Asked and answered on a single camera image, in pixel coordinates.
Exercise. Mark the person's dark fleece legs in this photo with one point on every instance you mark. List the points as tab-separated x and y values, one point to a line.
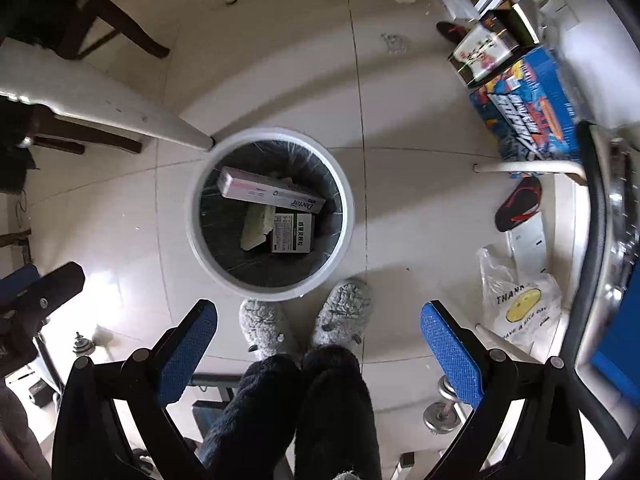
295	410

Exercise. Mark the dark wooden chair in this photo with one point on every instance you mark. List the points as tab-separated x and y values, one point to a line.
95	20

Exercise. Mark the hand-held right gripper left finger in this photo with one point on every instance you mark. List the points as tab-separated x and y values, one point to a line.
186	345

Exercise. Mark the clear plastic wrapper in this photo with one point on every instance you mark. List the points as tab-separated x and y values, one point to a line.
394	42

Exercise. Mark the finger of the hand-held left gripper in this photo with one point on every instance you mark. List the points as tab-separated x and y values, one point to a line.
50	287

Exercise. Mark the white smiley plastic bag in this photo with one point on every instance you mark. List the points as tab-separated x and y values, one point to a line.
520	305

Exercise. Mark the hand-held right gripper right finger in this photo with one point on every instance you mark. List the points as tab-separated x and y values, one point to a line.
452	347

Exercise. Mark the grey fuzzy slipper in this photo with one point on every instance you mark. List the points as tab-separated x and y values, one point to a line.
341	312
265	327

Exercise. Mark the white table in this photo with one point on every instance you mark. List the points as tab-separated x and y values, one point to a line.
90	100

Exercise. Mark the pink and white toothpaste box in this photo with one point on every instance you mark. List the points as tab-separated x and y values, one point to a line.
270	194

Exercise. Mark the white round trash bin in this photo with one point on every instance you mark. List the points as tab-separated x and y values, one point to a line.
270	213

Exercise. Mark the white and green medicine box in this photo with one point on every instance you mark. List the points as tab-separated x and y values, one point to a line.
292	232

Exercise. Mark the metal dumbbell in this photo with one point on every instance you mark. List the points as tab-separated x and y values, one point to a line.
84	344
445	405

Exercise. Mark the dark red slipper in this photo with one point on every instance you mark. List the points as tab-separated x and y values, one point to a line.
452	31

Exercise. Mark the white and gold gift box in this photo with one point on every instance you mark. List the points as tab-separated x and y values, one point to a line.
482	52

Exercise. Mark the red and black sandal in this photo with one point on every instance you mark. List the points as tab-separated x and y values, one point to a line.
519	202

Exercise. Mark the white metal rack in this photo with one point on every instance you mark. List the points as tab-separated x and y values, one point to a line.
537	180

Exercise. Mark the blue printed cardboard box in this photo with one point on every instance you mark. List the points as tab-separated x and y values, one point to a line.
530	110

